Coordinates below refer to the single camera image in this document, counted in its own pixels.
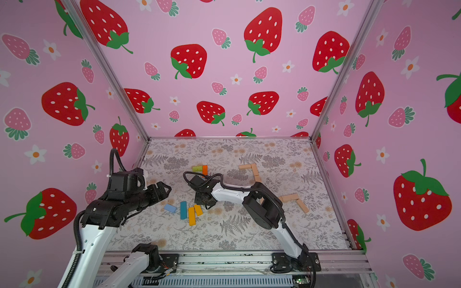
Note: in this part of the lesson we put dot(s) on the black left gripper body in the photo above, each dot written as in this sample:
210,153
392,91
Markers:
150,195

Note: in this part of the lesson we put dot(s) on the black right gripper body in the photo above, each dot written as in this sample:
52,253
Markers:
201,196

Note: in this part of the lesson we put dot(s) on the short yellow wooden block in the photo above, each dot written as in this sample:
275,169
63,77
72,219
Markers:
198,210

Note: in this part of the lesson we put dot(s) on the teal wooden block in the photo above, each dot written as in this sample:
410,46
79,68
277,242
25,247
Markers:
183,210

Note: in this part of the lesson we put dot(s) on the long yellow wooden block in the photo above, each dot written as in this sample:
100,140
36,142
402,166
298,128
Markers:
192,216

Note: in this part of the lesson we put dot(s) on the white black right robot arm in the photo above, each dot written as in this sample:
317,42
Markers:
266,211

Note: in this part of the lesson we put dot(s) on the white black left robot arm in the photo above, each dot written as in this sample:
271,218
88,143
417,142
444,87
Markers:
93,230

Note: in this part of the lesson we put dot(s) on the blue wooden block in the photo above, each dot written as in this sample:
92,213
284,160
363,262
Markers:
170,208

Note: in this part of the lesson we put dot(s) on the aluminium corner post left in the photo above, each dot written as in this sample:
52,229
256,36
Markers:
94,46

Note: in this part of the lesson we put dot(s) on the aluminium corner post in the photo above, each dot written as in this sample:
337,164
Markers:
94,46
361,35

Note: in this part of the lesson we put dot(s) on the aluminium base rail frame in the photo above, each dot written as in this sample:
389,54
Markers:
238,269

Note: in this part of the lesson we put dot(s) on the aluminium corner post right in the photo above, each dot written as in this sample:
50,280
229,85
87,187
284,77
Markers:
361,35

